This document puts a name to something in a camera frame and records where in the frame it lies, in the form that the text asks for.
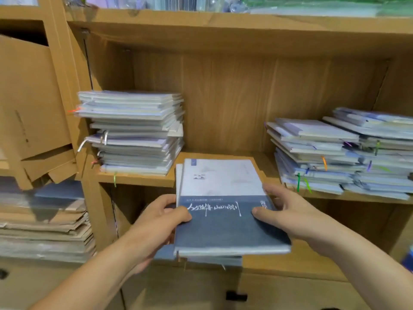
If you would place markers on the stack of large blue notebooks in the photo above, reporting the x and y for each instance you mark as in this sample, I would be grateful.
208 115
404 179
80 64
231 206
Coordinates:
132 132

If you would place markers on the small black shelf clip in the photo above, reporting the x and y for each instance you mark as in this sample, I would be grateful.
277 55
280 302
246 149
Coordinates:
3 274
236 295

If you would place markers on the stack of flat wrapped packets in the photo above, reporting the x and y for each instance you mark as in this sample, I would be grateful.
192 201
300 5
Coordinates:
42 222

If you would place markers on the person's left hand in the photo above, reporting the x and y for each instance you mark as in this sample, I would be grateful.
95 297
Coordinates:
155 229

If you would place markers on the person's right hand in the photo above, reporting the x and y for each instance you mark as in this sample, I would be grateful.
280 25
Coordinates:
300 219

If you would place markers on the stack of green edged packets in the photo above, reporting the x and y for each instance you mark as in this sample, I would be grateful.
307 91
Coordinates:
322 4

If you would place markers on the wooden shelf unit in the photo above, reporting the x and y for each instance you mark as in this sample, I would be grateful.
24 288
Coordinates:
226 35

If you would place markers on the person's right forearm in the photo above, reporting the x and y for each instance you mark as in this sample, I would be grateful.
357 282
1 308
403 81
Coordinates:
374 268

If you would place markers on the person's left forearm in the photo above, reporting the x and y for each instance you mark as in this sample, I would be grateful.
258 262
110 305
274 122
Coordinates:
90 281

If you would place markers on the dark blue script notebook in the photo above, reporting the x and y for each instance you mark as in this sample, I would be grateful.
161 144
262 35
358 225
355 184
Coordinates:
222 222

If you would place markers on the pile of small notebooks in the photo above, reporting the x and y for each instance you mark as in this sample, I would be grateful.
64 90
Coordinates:
335 151

